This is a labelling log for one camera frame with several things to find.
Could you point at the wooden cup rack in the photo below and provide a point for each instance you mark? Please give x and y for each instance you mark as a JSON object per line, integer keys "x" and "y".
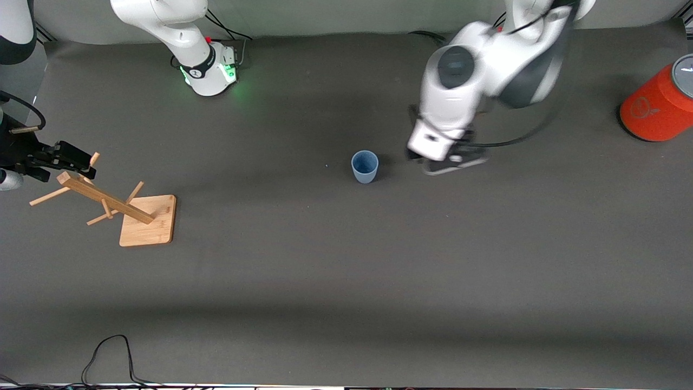
{"x": 149, "y": 225}

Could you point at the thin tan stick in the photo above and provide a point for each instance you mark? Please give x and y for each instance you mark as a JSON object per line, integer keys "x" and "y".
{"x": 24, "y": 130}

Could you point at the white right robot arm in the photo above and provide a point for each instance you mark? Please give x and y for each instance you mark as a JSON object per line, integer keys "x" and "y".
{"x": 184, "y": 32}

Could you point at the orange cylindrical can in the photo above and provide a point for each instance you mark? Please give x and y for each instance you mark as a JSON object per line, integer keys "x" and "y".
{"x": 655, "y": 111}

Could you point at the dark grey table mat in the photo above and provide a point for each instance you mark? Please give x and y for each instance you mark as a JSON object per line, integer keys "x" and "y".
{"x": 346, "y": 244}

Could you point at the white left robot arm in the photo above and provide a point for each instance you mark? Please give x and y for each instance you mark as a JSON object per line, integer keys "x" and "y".
{"x": 455, "y": 108}

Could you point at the black frame rail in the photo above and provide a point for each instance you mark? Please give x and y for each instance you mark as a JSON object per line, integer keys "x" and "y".
{"x": 43, "y": 33}

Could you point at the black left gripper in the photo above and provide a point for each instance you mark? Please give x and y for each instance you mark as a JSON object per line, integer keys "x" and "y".
{"x": 411, "y": 154}

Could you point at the light blue plastic cup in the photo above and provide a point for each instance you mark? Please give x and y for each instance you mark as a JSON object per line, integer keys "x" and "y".
{"x": 365, "y": 168}

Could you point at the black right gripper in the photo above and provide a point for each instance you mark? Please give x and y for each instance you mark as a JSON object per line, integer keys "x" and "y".
{"x": 20, "y": 148}

